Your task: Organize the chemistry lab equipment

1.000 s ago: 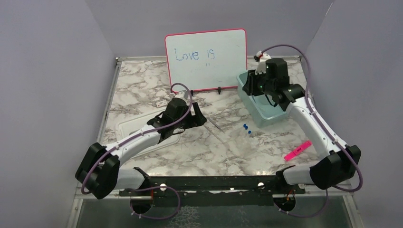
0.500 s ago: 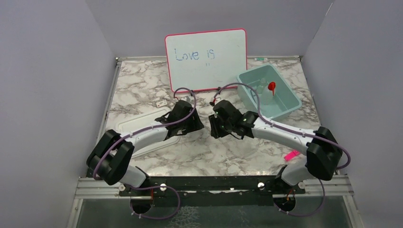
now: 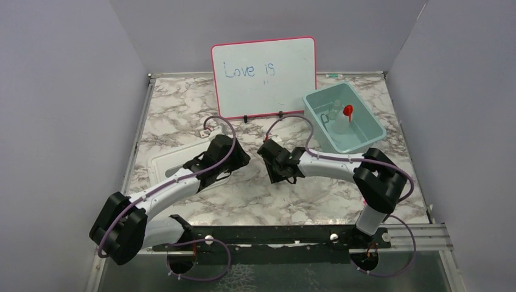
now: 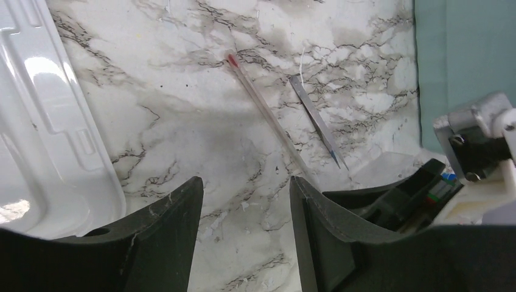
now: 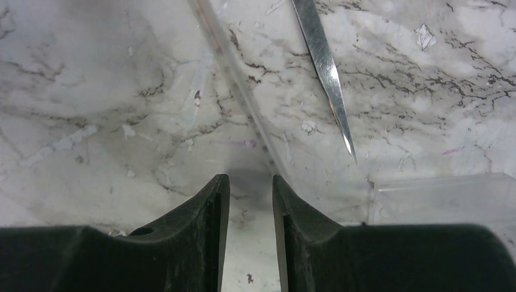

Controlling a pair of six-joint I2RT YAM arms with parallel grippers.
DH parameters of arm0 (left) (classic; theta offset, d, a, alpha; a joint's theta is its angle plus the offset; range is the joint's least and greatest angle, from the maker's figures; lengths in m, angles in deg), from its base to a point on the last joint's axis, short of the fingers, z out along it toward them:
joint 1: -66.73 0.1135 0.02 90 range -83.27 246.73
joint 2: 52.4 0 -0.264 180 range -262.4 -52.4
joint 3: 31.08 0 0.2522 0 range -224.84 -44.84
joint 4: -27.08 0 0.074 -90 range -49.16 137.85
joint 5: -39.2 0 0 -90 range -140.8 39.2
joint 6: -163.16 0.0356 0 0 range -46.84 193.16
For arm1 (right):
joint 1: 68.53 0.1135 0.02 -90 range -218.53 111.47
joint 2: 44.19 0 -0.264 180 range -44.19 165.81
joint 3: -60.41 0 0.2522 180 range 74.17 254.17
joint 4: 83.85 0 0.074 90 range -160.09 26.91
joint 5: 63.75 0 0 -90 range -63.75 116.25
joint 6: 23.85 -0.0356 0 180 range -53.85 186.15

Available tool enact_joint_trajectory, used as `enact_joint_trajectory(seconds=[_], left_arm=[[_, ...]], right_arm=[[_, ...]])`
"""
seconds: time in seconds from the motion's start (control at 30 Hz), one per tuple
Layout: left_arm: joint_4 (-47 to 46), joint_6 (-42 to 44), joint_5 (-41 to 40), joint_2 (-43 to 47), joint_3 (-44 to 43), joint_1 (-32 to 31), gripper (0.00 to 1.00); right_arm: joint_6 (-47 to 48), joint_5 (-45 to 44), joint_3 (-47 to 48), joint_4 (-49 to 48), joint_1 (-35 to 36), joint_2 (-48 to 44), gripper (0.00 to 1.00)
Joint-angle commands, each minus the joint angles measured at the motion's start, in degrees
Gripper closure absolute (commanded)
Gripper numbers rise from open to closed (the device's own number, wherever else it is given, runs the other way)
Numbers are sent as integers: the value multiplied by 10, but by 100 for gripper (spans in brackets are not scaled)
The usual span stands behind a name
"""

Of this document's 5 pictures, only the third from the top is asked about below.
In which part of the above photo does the metal test tube clamp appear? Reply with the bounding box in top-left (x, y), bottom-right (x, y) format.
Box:
top-left (320, 113), bottom-right (330, 131)

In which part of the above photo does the clear plastic flask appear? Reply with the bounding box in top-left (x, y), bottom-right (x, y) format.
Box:
top-left (332, 111), bottom-right (351, 134)

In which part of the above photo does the teal plastic bin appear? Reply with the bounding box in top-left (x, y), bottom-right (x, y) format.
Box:
top-left (303, 82), bottom-right (386, 154)

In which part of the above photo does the small glass beaker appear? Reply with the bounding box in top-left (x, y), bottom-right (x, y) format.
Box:
top-left (328, 100), bottom-right (343, 120)

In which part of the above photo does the red plastic funnel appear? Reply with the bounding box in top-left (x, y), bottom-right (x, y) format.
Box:
top-left (343, 105), bottom-right (354, 123)

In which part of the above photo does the white bin lid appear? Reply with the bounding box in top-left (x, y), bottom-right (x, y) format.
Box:
top-left (147, 137), bottom-right (213, 186)

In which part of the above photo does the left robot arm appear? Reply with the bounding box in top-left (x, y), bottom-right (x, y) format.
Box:
top-left (89, 134), bottom-right (251, 265)

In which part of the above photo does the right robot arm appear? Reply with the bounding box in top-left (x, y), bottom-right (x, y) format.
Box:
top-left (257, 139), bottom-right (410, 248)

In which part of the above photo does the pink framed whiteboard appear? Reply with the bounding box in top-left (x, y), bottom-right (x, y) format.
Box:
top-left (211, 36), bottom-right (316, 119)

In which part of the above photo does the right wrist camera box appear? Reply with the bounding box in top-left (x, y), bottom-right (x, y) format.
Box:
top-left (263, 135), bottom-right (282, 144)

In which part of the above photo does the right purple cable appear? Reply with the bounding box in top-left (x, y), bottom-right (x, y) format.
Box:
top-left (263, 114), bottom-right (417, 279)

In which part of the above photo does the black front mounting rail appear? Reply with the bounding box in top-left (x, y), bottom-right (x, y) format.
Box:
top-left (153, 214), bottom-right (455, 283)

